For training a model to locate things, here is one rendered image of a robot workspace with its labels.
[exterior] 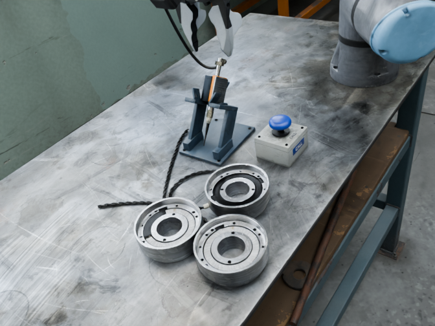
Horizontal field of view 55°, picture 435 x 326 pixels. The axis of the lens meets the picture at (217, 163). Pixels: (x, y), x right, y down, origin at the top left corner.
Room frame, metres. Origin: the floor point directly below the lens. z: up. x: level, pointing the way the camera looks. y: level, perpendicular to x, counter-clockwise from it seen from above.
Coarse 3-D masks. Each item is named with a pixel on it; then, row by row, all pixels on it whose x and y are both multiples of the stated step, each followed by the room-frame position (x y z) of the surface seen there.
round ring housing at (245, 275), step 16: (208, 224) 0.42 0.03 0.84; (224, 224) 0.43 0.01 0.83; (240, 224) 0.42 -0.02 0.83; (256, 224) 0.41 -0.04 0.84; (224, 240) 0.40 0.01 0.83; (240, 240) 0.40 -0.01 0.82; (240, 256) 0.36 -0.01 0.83; (208, 272) 0.34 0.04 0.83; (224, 272) 0.33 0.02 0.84; (240, 272) 0.33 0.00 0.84; (256, 272) 0.34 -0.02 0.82
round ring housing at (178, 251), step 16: (176, 208) 0.48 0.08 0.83; (192, 208) 0.47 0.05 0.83; (144, 224) 0.46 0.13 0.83; (160, 224) 0.46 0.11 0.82; (176, 224) 0.46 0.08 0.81; (144, 240) 0.43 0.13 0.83; (160, 240) 0.42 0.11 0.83; (176, 240) 0.42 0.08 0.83; (192, 240) 0.41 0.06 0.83; (160, 256) 0.40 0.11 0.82; (176, 256) 0.39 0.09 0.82
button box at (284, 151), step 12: (264, 132) 0.62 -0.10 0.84; (276, 132) 0.60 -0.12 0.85; (288, 132) 0.60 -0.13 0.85; (300, 132) 0.59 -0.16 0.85; (264, 144) 0.59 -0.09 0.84; (276, 144) 0.57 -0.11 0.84; (288, 144) 0.57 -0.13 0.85; (300, 144) 0.59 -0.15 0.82; (264, 156) 0.59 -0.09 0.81; (276, 156) 0.57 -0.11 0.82; (288, 156) 0.56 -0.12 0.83
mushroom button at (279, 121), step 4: (276, 116) 0.61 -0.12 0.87; (280, 116) 0.61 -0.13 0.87; (284, 116) 0.61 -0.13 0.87; (288, 116) 0.61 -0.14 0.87; (272, 120) 0.61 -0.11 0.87; (276, 120) 0.60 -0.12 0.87; (280, 120) 0.60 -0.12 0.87; (284, 120) 0.60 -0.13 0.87; (288, 120) 0.60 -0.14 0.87; (272, 124) 0.60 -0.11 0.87; (276, 124) 0.59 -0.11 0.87; (280, 124) 0.59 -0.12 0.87; (284, 124) 0.59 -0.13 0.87; (288, 124) 0.59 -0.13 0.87; (272, 128) 0.59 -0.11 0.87; (276, 128) 0.59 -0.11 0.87; (280, 128) 0.59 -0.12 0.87; (284, 128) 0.59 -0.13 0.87; (280, 132) 0.60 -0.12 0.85
